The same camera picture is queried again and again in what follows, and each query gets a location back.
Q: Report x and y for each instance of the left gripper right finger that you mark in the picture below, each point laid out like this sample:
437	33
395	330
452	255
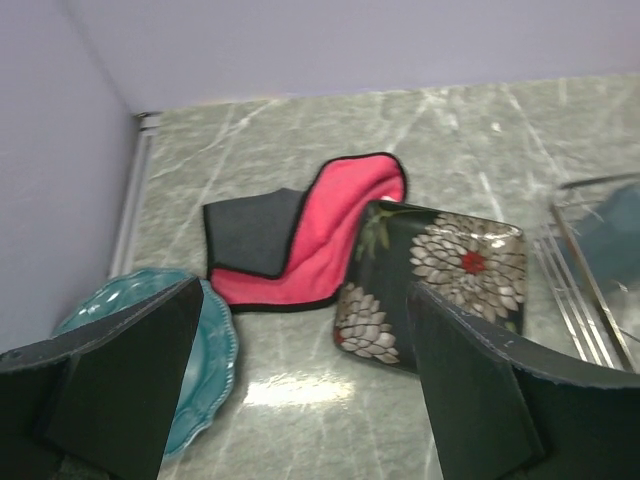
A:
501	406

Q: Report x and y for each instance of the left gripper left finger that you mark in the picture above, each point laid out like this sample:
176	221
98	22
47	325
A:
104	393

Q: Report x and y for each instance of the teal round plate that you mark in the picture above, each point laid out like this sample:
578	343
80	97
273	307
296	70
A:
210	372

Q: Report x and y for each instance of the black floral square plate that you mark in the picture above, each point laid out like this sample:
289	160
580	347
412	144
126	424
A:
477	264

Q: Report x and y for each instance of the grey blue ceramic mug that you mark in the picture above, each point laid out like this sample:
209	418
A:
608	239

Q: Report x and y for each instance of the red black oven mitt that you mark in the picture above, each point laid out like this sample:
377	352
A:
288	250

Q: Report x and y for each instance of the metal wire dish rack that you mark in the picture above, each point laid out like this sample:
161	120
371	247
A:
604	328

